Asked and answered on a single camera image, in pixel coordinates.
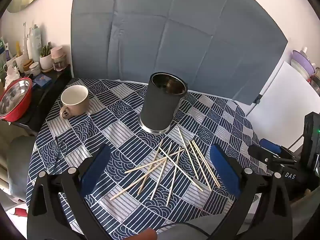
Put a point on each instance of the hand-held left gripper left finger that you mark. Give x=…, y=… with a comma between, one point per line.
x=96, y=170

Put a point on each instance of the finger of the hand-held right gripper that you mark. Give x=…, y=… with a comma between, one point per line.
x=270, y=145
x=257, y=151

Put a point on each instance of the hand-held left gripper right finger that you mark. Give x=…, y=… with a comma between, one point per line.
x=225, y=172

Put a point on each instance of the pile of wooden chopsticks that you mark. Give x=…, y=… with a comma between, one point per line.
x=180, y=169

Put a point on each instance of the dark grey utensil holder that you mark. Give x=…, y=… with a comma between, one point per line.
x=160, y=105

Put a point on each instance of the clear eyeglasses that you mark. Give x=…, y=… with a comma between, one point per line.
x=60, y=148

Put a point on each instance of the blue white patterned tablecloth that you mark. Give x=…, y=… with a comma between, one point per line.
x=120, y=135

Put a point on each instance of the white board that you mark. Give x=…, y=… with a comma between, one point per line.
x=280, y=100

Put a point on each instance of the black clip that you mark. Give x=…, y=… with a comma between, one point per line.
x=257, y=99

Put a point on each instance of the beige ceramic mug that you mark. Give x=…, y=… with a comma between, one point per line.
x=77, y=107

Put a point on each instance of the purple basin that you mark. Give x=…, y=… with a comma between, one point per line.
x=303, y=63

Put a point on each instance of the small red object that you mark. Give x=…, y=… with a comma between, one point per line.
x=21, y=212

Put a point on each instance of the black side table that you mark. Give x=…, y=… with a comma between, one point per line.
x=50, y=92

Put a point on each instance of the red steel-lined bowl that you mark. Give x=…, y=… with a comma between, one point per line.
x=20, y=112

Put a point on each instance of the blue box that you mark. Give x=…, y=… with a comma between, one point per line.
x=42, y=80

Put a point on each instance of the small white cream jar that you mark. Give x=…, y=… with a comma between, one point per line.
x=35, y=68

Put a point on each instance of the succulent in white pot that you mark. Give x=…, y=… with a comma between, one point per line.
x=45, y=61

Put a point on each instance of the pink lidded glass jar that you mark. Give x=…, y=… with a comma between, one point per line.
x=58, y=52

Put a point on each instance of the white figurine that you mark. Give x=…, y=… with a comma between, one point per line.
x=11, y=76

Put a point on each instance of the tall white bottle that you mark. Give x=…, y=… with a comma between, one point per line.
x=33, y=45

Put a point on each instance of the white electric toothbrush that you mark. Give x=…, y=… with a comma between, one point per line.
x=24, y=42

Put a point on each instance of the blue-grey padded panel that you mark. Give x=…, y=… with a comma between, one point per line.
x=175, y=30

